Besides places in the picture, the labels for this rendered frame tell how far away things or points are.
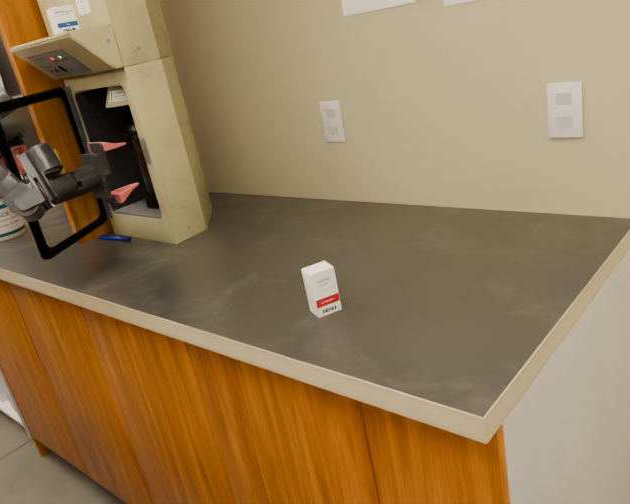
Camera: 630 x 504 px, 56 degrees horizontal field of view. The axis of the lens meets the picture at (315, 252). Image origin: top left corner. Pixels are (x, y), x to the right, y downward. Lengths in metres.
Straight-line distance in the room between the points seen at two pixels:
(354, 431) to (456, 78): 0.84
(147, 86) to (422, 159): 0.72
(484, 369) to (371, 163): 0.90
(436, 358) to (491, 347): 0.08
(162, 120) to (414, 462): 1.07
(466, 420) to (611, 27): 0.83
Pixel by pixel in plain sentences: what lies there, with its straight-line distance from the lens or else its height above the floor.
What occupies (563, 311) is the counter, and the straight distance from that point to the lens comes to 1.02.
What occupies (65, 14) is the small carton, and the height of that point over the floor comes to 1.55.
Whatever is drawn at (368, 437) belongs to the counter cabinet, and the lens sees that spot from 1.00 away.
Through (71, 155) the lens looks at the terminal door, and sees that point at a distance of 1.81.
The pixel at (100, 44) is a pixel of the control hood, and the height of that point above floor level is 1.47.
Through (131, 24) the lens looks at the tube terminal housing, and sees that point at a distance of 1.62.
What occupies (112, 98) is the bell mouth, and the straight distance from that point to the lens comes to 1.71.
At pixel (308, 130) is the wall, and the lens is 1.76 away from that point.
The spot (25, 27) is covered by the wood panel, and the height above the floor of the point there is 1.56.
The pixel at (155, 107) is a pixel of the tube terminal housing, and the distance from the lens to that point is 1.62.
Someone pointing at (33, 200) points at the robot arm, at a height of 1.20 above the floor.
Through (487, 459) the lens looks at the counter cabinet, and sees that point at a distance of 0.88.
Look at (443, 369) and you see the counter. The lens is 0.89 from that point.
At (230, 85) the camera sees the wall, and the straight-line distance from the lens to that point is 1.95.
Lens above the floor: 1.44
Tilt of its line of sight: 21 degrees down
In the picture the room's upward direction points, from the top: 12 degrees counter-clockwise
